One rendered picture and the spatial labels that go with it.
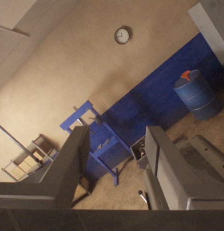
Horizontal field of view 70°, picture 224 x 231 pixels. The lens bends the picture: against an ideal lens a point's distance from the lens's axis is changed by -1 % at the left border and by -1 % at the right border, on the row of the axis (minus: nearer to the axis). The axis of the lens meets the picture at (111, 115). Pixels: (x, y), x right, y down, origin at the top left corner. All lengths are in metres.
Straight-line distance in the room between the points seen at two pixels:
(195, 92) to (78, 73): 2.46
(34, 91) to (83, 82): 1.19
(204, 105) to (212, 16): 1.58
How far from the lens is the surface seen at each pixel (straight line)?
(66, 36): 3.92
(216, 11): 3.80
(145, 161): 2.90
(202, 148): 1.08
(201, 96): 3.48
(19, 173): 4.88
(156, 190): 1.05
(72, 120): 3.53
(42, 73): 4.09
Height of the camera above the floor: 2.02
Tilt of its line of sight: 13 degrees down
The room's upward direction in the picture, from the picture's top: 42 degrees counter-clockwise
